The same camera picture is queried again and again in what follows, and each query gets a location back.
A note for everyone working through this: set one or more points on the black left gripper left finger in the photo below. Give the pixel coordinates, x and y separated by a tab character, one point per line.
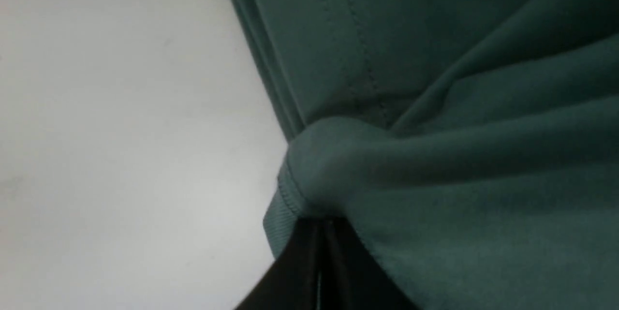
292	282

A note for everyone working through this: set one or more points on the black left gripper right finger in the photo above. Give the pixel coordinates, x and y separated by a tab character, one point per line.
351	279

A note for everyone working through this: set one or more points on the green long sleeve shirt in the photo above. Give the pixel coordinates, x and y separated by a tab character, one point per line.
472	145

